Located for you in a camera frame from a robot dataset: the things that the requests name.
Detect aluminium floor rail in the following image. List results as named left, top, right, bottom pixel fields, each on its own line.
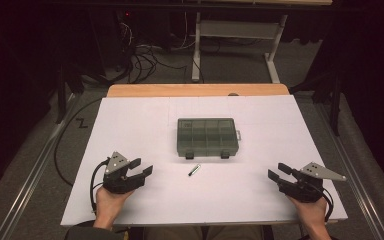
left=0, top=93, right=78, bottom=240
left=316, top=99, right=384, bottom=240

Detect white metal desk frame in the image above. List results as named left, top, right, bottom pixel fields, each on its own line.
left=191, top=11, right=288, bottom=84

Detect green plastic compartment box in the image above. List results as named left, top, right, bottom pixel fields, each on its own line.
left=176, top=117, right=242, bottom=160

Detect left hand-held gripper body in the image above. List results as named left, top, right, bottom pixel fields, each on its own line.
left=102, top=151, right=147, bottom=195

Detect person's right hand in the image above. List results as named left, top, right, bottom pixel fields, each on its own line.
left=286, top=195, right=328, bottom=231

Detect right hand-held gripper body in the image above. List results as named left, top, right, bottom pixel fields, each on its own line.
left=278, top=162, right=347, bottom=203

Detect small black cylindrical part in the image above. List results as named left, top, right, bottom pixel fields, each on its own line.
left=188, top=163, right=202, bottom=177

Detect hand-held gripper cable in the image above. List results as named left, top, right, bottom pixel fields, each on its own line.
left=89, top=159, right=110, bottom=214
left=304, top=181, right=334, bottom=223

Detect left hand-held gripper cable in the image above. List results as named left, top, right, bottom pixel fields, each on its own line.
left=89, top=159, right=110, bottom=214

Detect long black floor cable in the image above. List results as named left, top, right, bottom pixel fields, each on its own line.
left=53, top=98, right=103, bottom=187

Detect wooden table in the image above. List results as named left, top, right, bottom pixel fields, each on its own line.
left=106, top=83, right=291, bottom=98

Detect black metal stand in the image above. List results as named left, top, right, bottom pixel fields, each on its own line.
left=289, top=71, right=343, bottom=137
left=55, top=63, right=84, bottom=125

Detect person's legs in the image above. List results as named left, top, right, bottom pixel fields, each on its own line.
left=143, top=224, right=264, bottom=240

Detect bundle of floor cables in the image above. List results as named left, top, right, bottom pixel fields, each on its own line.
left=113, top=19, right=194, bottom=84

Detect right hand-held gripper cable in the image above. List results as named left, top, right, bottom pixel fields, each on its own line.
left=304, top=181, right=334, bottom=223

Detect white board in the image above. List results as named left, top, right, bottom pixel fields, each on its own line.
left=60, top=94, right=349, bottom=228

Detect person's left hand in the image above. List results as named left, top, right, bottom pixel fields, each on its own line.
left=93, top=185, right=134, bottom=229

